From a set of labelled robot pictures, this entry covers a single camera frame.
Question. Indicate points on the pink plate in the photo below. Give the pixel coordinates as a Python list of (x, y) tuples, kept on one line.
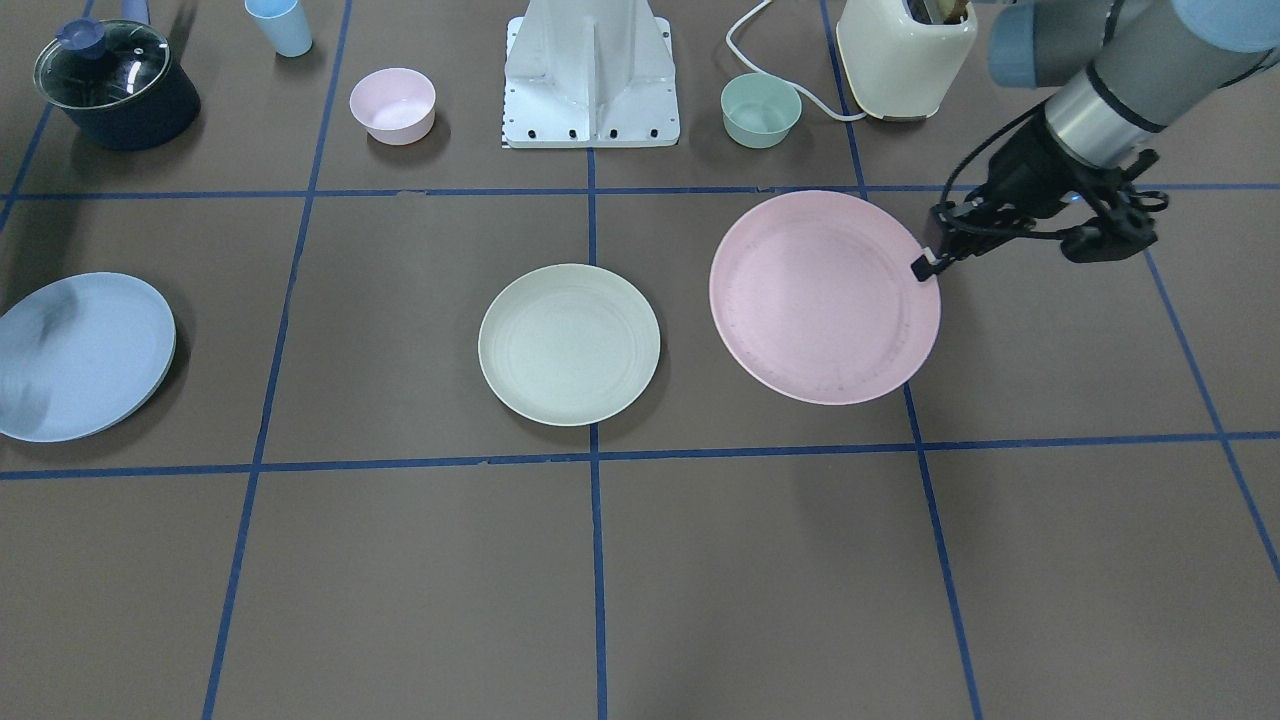
[(813, 295)]

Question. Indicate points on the cream toaster with bread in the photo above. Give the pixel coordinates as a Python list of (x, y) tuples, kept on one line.
[(901, 57)]

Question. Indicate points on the beige plate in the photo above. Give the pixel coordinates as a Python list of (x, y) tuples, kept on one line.
[(569, 345)]

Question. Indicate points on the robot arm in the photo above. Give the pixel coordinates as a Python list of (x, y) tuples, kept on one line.
[(1090, 138)]

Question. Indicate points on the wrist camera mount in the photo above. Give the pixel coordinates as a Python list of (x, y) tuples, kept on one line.
[(1122, 224)]

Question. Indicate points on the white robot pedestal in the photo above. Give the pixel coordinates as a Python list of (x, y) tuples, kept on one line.
[(589, 75)]

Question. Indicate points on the pink bowl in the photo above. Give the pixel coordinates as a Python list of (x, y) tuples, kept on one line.
[(396, 106)]

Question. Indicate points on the green bowl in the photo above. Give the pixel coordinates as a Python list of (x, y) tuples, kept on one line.
[(759, 110)]

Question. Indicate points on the blue plate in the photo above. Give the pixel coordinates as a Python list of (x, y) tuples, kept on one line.
[(82, 354)]

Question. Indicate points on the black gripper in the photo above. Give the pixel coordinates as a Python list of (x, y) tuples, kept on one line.
[(1027, 168)]

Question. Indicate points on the light blue cup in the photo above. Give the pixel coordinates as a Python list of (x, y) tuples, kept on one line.
[(284, 24)]

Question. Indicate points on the dark blue saucepan with lid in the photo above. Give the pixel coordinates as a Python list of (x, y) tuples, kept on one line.
[(119, 80)]

